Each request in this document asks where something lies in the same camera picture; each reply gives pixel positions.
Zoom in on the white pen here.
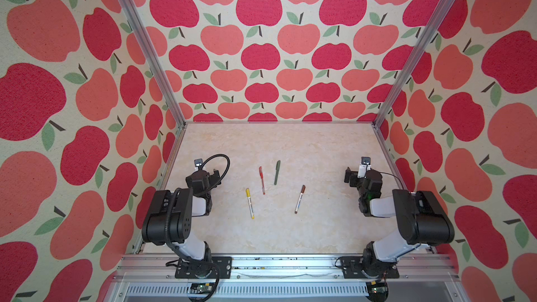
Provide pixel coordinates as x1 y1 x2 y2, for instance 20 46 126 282
294 185 306 214
246 188 255 220

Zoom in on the red pen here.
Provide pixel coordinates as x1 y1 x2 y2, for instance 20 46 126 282
259 166 266 195

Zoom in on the green pen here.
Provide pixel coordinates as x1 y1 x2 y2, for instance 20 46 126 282
274 160 281 185

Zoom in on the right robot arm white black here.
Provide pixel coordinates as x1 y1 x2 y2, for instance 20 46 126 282
344 164 454 278

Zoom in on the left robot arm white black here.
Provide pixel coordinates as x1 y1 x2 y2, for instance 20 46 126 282
141 169 220 278

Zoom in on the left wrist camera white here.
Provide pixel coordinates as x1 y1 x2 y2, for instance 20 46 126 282
194 159 204 171

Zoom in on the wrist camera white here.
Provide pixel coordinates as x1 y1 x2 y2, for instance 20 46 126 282
194 159 204 171
357 157 371 178

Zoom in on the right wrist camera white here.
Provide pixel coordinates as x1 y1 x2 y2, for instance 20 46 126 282
357 157 371 178

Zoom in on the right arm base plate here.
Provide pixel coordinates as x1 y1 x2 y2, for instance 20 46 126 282
334 256 400 279

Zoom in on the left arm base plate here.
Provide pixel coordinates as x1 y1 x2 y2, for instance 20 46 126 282
175 257 233 280

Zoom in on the aluminium frame rail front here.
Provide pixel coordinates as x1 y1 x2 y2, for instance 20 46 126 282
101 253 470 301

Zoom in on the left aluminium frame post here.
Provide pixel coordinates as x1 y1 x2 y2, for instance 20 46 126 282
118 0 187 130

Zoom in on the aluminium frame post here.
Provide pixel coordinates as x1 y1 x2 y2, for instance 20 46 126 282
118 0 187 130
373 0 456 130

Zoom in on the right aluminium frame post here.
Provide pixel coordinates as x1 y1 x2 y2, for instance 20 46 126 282
373 0 456 130

